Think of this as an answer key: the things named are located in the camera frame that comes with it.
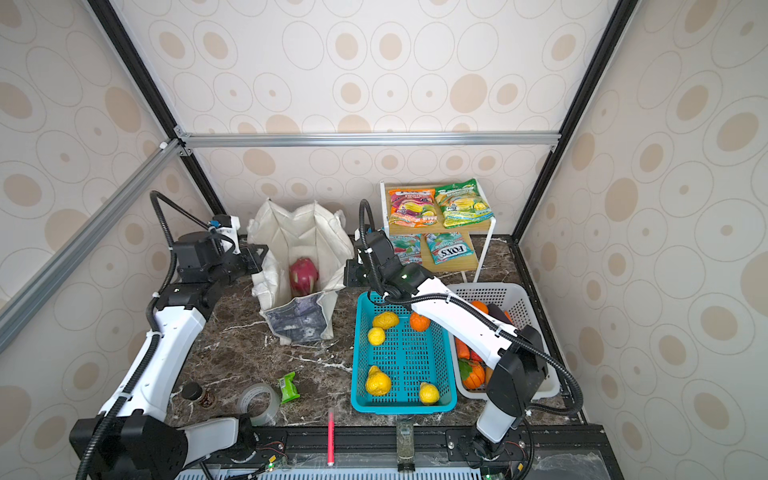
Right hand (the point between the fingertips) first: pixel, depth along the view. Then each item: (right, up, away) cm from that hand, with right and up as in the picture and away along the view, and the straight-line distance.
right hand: (347, 266), depth 76 cm
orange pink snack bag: (+17, +15, +1) cm, 23 cm away
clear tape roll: (-20, -38, +2) cm, 43 cm away
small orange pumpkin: (+33, -29, +2) cm, 44 cm away
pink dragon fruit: (-16, -3, +15) cm, 22 cm away
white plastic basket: (+48, -12, +18) cm, 53 cm away
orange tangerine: (+20, -17, +14) cm, 30 cm away
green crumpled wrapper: (-17, -33, +5) cm, 38 cm away
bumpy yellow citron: (+10, -17, +15) cm, 25 cm away
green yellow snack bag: (+30, +16, +1) cm, 34 cm away
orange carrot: (+32, -24, +7) cm, 40 cm away
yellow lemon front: (+21, -34, +1) cm, 40 cm away
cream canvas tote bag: (-16, +5, +23) cm, 29 cm away
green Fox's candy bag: (+28, +6, +16) cm, 33 cm away
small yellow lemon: (+7, -21, +13) cm, 26 cm away
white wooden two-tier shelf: (+34, +8, +3) cm, 35 cm away
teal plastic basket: (+14, -29, +11) cm, 34 cm away
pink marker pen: (-4, -43, -2) cm, 43 cm away
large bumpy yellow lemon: (+8, -30, +1) cm, 31 cm away
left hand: (-18, +7, -3) cm, 20 cm away
